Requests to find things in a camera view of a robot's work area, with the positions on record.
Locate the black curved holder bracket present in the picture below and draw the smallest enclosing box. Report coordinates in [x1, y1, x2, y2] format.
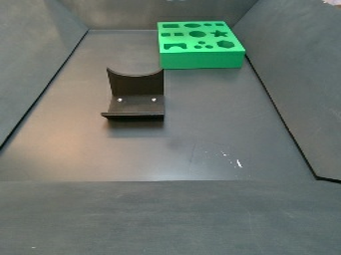
[101, 69, 165, 120]

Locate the green shape sorter block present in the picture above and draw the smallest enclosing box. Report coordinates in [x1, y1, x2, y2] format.
[157, 21, 244, 70]

